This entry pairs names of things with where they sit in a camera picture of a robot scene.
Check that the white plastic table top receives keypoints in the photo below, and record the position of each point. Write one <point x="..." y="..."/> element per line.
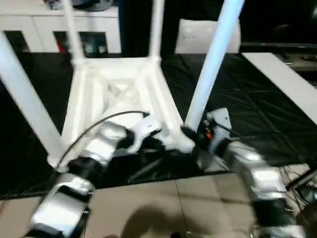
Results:
<point x="86" y="99"/>

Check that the white plastic table leg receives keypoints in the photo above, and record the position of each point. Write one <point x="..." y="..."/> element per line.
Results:
<point x="24" y="94"/>
<point x="74" y="32"/>
<point x="156" y="29"/>
<point x="213" y="62"/>

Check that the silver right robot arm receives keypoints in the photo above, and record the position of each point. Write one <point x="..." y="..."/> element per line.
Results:
<point x="260" y="173"/>

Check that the black padded mat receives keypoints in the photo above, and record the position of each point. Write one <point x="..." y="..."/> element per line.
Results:
<point x="247" y="99"/>

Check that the white curved plastic panel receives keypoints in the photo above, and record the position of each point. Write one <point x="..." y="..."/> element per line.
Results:
<point x="193" y="37"/>

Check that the white flat board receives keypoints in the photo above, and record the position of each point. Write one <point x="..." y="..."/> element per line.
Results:
<point x="284" y="77"/>

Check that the black metal rod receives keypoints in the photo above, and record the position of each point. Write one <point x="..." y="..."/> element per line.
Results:
<point x="302" y="178"/>

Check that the grey rounded device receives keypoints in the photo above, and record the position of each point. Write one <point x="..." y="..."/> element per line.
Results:
<point x="94" y="5"/>

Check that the white glass-door cabinet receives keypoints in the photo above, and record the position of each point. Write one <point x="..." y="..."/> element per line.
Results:
<point x="37" y="22"/>

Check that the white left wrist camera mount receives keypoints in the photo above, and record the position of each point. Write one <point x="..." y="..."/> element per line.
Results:
<point x="148" y="126"/>

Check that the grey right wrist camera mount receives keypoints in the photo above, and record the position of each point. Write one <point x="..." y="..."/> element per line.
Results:
<point x="223" y="119"/>

